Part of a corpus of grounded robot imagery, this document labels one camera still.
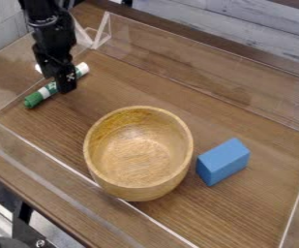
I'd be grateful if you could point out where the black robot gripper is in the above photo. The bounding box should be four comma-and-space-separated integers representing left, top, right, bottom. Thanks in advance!
18, 0, 77, 94

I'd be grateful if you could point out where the green Expo marker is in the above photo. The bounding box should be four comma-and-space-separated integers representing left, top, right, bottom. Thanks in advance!
23, 62, 90, 109

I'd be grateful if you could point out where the brown wooden bowl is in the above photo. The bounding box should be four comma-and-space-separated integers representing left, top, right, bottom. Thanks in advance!
83, 106, 194, 202

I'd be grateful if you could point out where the blue foam block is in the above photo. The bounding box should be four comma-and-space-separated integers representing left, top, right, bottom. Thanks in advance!
195, 139, 251, 186

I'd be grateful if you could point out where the black table leg bracket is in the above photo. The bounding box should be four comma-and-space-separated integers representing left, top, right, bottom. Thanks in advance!
13, 201, 58, 248

